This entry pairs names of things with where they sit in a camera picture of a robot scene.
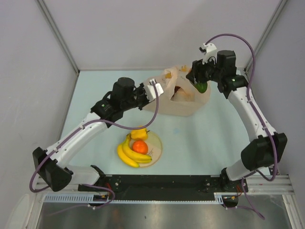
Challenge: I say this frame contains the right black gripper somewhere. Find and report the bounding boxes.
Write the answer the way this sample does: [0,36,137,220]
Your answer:
[186,54,222,85]

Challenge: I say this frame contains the green fake fruit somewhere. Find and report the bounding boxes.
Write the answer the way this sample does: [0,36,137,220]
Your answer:
[194,82,208,94]

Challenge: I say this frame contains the yellow fake bell pepper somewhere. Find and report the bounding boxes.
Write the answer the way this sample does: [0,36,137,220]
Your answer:
[131,128,149,141]

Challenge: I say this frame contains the translucent peach plastic bag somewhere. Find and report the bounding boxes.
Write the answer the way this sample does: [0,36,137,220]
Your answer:
[153,65,211,116]

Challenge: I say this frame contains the fake orange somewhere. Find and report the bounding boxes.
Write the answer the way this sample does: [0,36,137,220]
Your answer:
[132,140,148,155]

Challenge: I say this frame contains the yellow fake banana bunch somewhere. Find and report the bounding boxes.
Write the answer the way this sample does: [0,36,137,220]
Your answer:
[117,134,152,168]

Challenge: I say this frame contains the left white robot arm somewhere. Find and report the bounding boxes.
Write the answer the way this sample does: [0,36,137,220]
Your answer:
[29,77,163,193]

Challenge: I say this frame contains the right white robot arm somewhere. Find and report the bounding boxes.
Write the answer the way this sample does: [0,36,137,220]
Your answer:
[186,48,287,191]

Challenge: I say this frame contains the cream round plate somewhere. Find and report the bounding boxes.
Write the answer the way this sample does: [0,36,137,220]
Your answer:
[130,131,163,168]

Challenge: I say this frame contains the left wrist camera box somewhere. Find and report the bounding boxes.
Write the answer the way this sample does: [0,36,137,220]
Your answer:
[144,78,164,102]

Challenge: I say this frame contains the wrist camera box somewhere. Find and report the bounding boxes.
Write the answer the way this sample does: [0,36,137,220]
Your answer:
[199,43,217,64]
[144,78,164,102]

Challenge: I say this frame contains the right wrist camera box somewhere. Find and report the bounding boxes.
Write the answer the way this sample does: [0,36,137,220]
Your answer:
[199,43,217,64]

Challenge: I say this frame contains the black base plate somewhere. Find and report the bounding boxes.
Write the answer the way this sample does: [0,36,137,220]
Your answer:
[78,174,248,203]

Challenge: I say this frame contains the aluminium frame rail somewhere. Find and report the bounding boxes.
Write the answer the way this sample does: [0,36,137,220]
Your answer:
[30,174,293,193]

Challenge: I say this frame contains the white slotted cable duct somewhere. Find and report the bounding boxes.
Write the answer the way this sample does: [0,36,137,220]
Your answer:
[44,193,224,205]

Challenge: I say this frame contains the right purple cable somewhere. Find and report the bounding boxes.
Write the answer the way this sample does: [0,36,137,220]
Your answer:
[206,33,279,220]

